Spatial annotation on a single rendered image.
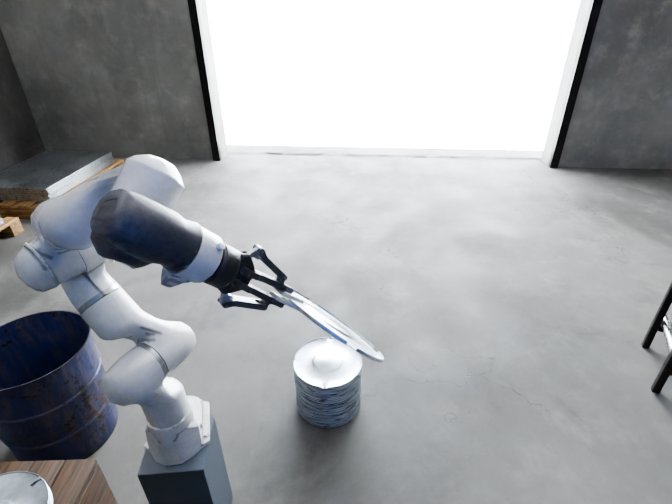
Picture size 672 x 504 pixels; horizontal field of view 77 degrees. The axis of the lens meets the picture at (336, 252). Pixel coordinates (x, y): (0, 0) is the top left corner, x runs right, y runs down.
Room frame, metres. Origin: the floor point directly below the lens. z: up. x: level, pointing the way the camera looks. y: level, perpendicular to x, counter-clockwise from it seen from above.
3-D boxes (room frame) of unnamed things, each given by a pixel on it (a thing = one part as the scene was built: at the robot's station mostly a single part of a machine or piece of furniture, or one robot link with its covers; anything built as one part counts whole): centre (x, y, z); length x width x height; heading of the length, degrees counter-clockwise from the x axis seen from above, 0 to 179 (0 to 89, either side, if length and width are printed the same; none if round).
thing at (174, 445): (0.82, 0.47, 0.52); 0.22 x 0.19 x 0.14; 5
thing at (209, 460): (0.78, 0.47, 0.23); 0.18 x 0.18 x 0.45; 5
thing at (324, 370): (1.31, 0.04, 0.25); 0.29 x 0.29 x 0.01
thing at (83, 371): (1.17, 1.14, 0.24); 0.42 x 0.42 x 0.48
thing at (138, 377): (0.75, 0.49, 0.71); 0.18 x 0.11 x 0.25; 152
